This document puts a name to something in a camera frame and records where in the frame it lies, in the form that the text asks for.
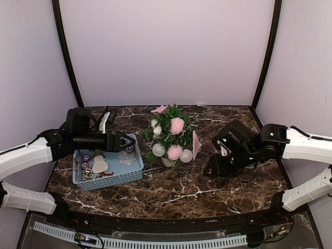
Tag pink fabric triangle piece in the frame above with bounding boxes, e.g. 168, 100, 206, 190
192, 130, 202, 160

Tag white snowman ornament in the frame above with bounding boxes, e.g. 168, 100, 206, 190
92, 154, 109, 174

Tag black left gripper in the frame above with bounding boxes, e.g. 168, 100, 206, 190
73, 130, 135, 153

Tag pink fluffy pompom ornament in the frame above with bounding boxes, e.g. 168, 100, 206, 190
170, 117, 185, 135

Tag shiny pink bauble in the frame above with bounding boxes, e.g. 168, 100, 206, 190
125, 146, 135, 154

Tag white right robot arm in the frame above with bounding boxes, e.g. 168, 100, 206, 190
203, 120, 331, 225

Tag light blue plastic basket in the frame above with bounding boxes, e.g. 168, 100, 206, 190
72, 143, 144, 191

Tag white snowflake ornament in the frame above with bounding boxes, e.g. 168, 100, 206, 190
119, 152, 136, 165

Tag white perforated cable tray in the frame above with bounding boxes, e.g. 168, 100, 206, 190
33, 222, 247, 249

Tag small green christmas tree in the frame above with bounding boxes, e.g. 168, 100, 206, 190
142, 104, 202, 167

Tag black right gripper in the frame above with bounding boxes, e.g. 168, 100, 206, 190
204, 147, 258, 178

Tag white ball string lights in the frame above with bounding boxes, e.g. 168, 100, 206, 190
150, 117, 193, 164

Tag pink fabric bow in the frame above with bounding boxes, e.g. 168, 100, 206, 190
150, 105, 168, 114

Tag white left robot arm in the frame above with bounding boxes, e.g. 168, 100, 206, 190
1, 107, 136, 226

